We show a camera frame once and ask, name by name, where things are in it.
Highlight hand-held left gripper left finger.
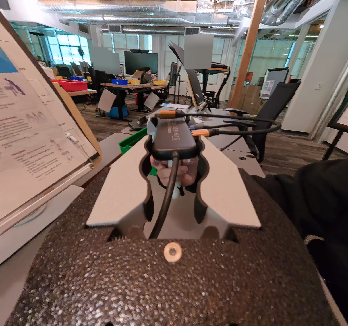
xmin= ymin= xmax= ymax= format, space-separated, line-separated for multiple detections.
xmin=86 ymin=135 xmax=153 ymax=237

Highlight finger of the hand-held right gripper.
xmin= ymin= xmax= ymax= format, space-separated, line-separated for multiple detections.
xmin=147 ymin=117 xmax=159 ymax=142

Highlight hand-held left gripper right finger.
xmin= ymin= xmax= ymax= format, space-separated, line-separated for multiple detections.
xmin=193 ymin=136 xmax=262 ymax=240

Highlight black usb hub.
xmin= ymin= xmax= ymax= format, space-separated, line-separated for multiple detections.
xmin=148 ymin=118 xmax=197 ymax=239

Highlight green plastic bin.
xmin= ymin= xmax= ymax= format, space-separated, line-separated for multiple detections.
xmin=118 ymin=127 xmax=158 ymax=176

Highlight black usb cable orange plugs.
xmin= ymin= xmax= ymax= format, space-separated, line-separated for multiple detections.
xmin=159 ymin=110 xmax=282 ymax=138

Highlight person's right forearm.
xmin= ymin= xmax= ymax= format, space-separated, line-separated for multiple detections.
xmin=251 ymin=158 xmax=348 ymax=321

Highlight person's right hand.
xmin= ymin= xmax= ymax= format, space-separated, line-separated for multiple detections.
xmin=150 ymin=158 xmax=199 ymax=188

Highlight blue bag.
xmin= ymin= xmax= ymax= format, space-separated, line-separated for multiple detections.
xmin=107 ymin=104 xmax=129 ymax=119

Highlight wooden top desk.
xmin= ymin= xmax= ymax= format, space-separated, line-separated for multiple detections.
xmin=101 ymin=83 xmax=167 ymax=120

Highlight black backed wooden stand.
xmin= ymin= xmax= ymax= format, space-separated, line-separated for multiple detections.
xmin=186 ymin=69 xmax=212 ymax=112

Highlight black angled panel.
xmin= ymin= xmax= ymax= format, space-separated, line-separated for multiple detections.
xmin=167 ymin=41 xmax=186 ymax=67

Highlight red plastic bin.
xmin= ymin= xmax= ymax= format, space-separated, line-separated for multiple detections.
xmin=51 ymin=79 xmax=89 ymax=91

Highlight brown cardboard box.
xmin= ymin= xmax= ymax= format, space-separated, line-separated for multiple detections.
xmin=239 ymin=85 xmax=262 ymax=114

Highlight black office chair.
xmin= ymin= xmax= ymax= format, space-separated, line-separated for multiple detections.
xmin=225 ymin=81 xmax=302 ymax=163

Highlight instruction sheet stand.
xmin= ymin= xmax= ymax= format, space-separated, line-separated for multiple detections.
xmin=0 ymin=10 xmax=103 ymax=237

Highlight grey pin board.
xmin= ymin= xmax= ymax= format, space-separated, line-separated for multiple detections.
xmin=259 ymin=67 xmax=290 ymax=99

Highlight large black wall screen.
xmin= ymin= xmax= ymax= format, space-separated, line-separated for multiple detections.
xmin=124 ymin=51 xmax=159 ymax=74

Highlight wooden post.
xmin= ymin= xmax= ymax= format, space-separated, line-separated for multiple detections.
xmin=228 ymin=0 xmax=272 ymax=109

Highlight long silver ceiling duct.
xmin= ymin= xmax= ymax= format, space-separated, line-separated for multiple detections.
xmin=38 ymin=0 xmax=197 ymax=14

